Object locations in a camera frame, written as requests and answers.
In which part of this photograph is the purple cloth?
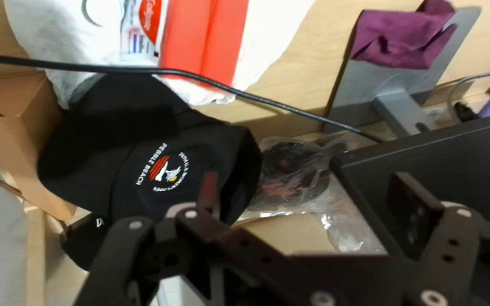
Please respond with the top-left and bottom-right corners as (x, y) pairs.
(350, 0), (460, 72)

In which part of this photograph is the black cap with round logo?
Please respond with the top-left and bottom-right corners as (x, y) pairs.
(37, 74), (266, 228)

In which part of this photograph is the black computer monitor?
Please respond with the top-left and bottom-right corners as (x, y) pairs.
(329, 116), (490, 262)

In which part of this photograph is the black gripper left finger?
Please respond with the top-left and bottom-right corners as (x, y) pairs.
(74, 172), (293, 306)

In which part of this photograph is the black desk cable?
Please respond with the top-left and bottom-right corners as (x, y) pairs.
(0, 51), (389, 143)

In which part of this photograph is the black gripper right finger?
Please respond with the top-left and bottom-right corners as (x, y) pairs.
(385, 172), (490, 306)

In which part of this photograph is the small white red sachet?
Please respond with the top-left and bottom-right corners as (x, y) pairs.
(122, 0), (166, 58)

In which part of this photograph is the grey monitor stand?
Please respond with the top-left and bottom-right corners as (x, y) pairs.
(324, 6), (490, 138)

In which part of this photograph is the brown cardboard box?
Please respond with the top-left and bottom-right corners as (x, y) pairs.
(0, 72), (81, 225)

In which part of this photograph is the orange plastic case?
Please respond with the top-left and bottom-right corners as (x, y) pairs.
(159, 0), (253, 87)

